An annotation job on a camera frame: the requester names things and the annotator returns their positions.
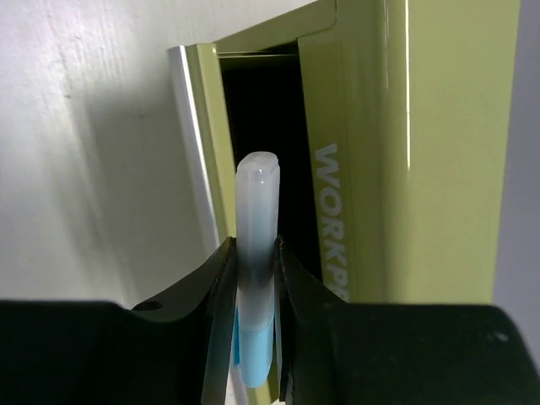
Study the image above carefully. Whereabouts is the green metal drawer chest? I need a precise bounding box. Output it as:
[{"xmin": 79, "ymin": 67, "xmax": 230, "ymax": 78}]
[{"xmin": 213, "ymin": 0, "xmax": 522, "ymax": 405}]

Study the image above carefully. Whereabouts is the blue highlighter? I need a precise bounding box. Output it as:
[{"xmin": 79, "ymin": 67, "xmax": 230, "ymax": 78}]
[{"xmin": 235, "ymin": 152, "xmax": 280, "ymax": 388}]

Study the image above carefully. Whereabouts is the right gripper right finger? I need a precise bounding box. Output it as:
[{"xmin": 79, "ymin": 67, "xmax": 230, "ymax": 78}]
[{"xmin": 274, "ymin": 240, "xmax": 539, "ymax": 404}]

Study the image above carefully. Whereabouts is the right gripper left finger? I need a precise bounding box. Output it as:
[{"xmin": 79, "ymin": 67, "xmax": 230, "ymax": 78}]
[{"xmin": 1, "ymin": 238, "xmax": 237, "ymax": 404}]

